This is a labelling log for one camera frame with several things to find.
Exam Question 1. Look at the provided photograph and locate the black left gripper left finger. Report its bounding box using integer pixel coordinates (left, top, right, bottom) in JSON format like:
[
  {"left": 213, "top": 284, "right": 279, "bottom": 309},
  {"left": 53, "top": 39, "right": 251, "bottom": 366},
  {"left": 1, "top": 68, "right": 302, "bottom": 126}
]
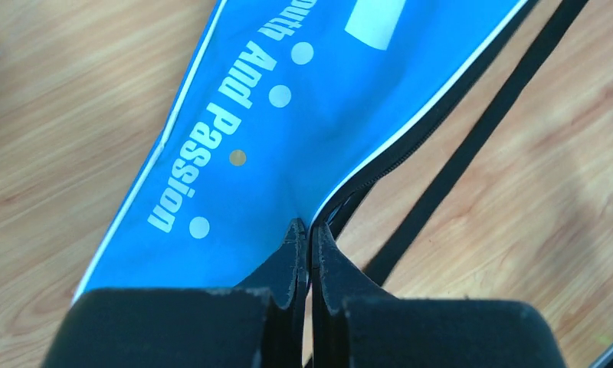
[{"left": 236, "top": 218, "right": 308, "bottom": 367}]

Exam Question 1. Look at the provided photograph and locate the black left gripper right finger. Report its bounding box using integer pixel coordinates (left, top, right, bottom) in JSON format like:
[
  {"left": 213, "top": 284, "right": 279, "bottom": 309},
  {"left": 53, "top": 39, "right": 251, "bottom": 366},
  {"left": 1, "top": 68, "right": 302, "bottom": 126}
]
[{"left": 310, "top": 222, "right": 395, "bottom": 367}]

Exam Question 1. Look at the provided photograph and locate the blue racket bag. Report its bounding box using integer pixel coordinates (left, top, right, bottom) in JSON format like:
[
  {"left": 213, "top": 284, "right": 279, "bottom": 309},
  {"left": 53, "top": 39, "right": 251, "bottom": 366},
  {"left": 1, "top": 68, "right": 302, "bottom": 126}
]
[{"left": 74, "top": 1, "right": 534, "bottom": 300}]

